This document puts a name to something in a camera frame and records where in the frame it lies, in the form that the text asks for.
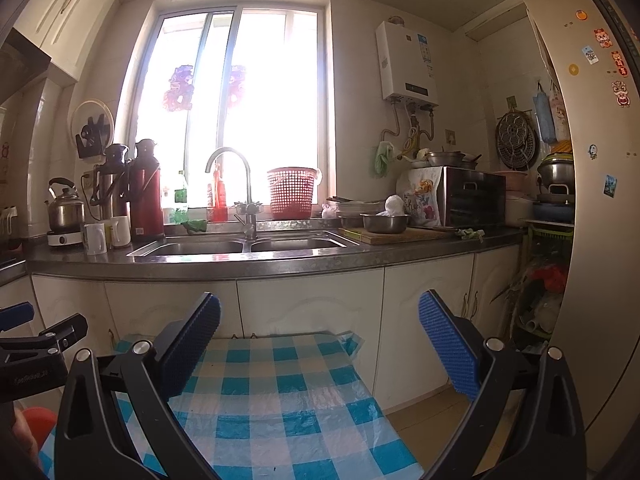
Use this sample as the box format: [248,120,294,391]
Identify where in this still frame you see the red plastic trash bucket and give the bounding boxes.
[22,406,58,448]

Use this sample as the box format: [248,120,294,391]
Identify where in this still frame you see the white induction hotplate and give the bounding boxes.
[47,231,84,247]

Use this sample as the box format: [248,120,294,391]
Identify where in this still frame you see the stainless steel kettle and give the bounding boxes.
[46,177,85,234]

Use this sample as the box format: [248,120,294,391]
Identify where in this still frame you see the blue white checkered tablecloth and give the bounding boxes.
[38,328,426,480]

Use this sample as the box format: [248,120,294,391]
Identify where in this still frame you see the stainless steel double sink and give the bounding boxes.
[128,231,358,261]

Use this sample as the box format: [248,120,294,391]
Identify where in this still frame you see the wooden cutting board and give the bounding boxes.
[338,228,454,246]

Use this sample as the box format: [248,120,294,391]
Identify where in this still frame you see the white mug right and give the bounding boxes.
[110,216,131,248]

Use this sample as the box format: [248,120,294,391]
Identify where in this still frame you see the steel bowl on counter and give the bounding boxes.
[360,214,409,234]

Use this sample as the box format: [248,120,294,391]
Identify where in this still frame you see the red detergent bottle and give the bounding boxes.
[207,162,228,223]

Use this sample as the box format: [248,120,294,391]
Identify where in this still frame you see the black microwave oven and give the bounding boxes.
[399,164,508,231]

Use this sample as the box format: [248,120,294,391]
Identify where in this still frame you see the steel thermos flask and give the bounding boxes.
[90,143,128,221]

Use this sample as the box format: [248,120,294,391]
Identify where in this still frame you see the chrome sink faucet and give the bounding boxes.
[205,146,260,242]

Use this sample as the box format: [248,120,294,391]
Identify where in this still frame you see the red thermos flask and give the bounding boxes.
[128,139,164,242]

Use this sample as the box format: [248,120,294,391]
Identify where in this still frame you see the red plastic basket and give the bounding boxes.
[267,167,322,220]

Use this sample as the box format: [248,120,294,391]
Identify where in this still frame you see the range hood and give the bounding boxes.
[0,28,51,104]

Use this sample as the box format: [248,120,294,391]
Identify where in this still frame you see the white water heater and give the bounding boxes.
[375,22,439,107]

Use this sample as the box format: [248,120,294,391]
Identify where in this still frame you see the beige refrigerator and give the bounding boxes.
[525,0,639,470]

